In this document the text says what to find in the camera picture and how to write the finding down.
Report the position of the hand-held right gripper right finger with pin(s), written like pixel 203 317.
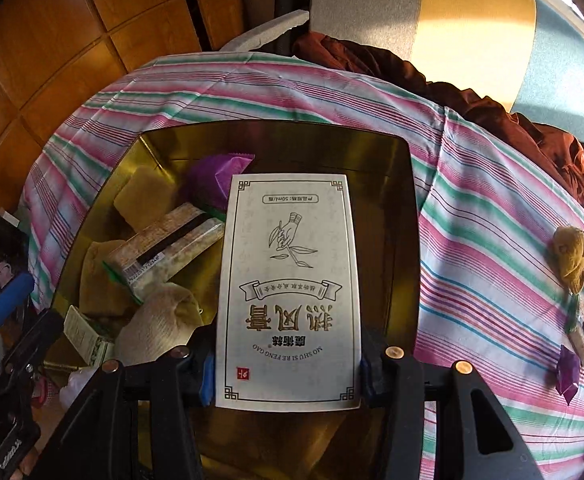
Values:
pixel 368 375

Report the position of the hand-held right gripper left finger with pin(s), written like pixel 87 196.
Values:
pixel 208 380

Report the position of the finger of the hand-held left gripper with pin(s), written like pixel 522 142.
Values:
pixel 36 350
pixel 11 300

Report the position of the cream knitted towel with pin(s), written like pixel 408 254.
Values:
pixel 156 320

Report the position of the white printed carton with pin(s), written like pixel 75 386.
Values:
pixel 292 285

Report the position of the cracker packet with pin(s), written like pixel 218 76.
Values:
pixel 582 340
pixel 171 250

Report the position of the large purple packet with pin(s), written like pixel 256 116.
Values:
pixel 211 180

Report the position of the gold metal tin box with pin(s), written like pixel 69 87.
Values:
pixel 181 145

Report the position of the small green white box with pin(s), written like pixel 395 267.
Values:
pixel 84 332

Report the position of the yellow cloth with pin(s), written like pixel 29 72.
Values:
pixel 96 280

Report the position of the small purple packet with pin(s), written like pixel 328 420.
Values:
pixel 568 375

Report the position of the yellow knitted sock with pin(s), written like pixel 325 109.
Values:
pixel 572 255

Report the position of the brown cloth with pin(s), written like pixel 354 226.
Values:
pixel 497 110

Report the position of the multicoloured armchair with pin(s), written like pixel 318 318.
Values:
pixel 472 35

